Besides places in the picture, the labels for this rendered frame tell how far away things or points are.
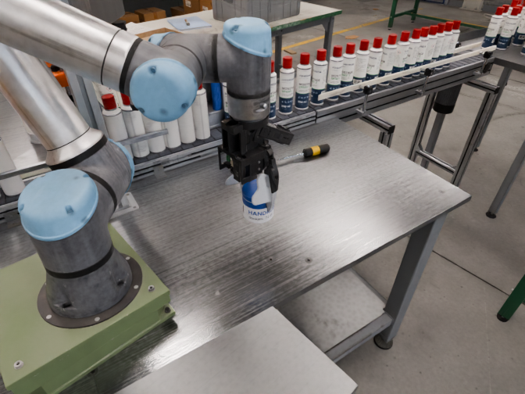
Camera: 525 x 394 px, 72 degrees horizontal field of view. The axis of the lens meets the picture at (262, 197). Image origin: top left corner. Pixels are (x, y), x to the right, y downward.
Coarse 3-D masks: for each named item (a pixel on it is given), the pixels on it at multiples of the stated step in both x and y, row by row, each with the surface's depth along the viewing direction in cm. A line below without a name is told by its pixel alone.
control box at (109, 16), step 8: (72, 0) 70; (80, 0) 70; (88, 0) 70; (96, 0) 73; (104, 0) 76; (112, 0) 80; (120, 0) 84; (80, 8) 71; (88, 8) 71; (96, 8) 73; (104, 8) 76; (112, 8) 80; (120, 8) 84; (96, 16) 73; (104, 16) 76; (112, 16) 80; (120, 16) 84
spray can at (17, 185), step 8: (0, 144) 90; (0, 152) 90; (8, 152) 93; (0, 160) 91; (8, 160) 93; (0, 168) 92; (8, 168) 93; (16, 176) 96; (0, 184) 95; (8, 184) 95; (16, 184) 96; (24, 184) 99; (8, 192) 96; (16, 192) 97
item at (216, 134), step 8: (296, 112) 137; (304, 112) 137; (272, 120) 132; (280, 120) 132; (216, 128) 127; (216, 136) 123; (192, 144) 119; (200, 144) 119; (168, 152) 115; (136, 160) 111; (144, 160) 111; (0, 192) 99; (0, 200) 96; (8, 200) 96; (16, 200) 97
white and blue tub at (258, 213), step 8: (248, 184) 78; (256, 184) 78; (248, 192) 76; (248, 200) 76; (248, 208) 77; (256, 208) 76; (264, 208) 77; (272, 208) 79; (248, 216) 79; (256, 216) 78; (264, 216) 78; (272, 216) 80
